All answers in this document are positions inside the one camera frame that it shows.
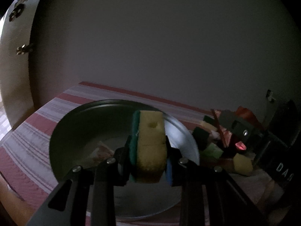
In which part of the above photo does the wall power outlet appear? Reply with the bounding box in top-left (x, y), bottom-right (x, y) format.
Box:
top-left (266, 89), bottom-right (277, 104)

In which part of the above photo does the green white snack packet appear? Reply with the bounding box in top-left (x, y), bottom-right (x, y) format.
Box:
top-left (89, 142), bottom-right (114, 166)

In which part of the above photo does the black square box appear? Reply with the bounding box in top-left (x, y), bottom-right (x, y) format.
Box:
top-left (192, 127), bottom-right (209, 153)

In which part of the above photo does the wooden door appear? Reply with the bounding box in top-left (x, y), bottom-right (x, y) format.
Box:
top-left (1, 0), bottom-right (40, 129)

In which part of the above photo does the yellow green sponge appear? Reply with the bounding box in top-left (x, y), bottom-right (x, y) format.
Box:
top-left (129, 110), bottom-right (167, 183)

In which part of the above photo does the green white small box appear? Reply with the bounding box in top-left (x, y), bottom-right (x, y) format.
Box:
top-left (203, 143), bottom-right (223, 159)

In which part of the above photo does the striped red white tablecloth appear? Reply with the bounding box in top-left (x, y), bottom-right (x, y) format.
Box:
top-left (0, 81), bottom-right (283, 226)

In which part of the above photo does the large metal bowl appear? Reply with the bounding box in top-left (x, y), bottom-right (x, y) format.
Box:
top-left (49, 100), bottom-right (199, 222)

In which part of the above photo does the red foil packet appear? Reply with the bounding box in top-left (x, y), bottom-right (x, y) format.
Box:
top-left (235, 141), bottom-right (247, 151)

